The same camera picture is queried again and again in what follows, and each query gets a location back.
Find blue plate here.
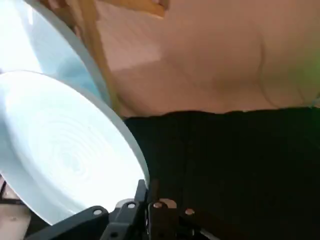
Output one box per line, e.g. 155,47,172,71
0,0,112,108
0,70,151,227

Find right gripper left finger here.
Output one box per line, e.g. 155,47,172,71
24,178,149,240

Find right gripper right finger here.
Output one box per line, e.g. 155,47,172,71
147,178,214,240

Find wooden dish rack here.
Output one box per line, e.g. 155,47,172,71
39,0,171,119

